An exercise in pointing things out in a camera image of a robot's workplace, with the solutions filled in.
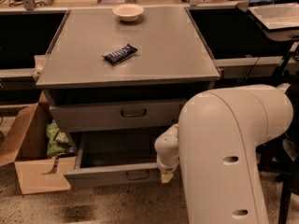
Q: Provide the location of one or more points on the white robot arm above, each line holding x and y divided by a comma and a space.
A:
214, 143

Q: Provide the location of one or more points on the grey drawer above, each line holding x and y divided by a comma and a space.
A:
92, 110
115, 157

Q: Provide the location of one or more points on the cardboard box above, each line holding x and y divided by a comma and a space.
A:
26, 147

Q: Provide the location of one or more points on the black office chair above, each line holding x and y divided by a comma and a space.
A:
280, 156

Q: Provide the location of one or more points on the white bowl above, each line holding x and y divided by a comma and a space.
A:
128, 12

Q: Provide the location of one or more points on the grey top drawer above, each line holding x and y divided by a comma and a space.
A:
92, 110

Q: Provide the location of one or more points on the grey drawer cabinet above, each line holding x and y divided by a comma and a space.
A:
171, 60

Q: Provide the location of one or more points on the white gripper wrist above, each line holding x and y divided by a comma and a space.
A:
167, 166

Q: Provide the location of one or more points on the blue snack bar wrapper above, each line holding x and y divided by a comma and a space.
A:
120, 55

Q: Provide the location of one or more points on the silver laptop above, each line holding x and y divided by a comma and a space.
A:
276, 14

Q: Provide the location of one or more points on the green chip bag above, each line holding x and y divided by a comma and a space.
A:
58, 143

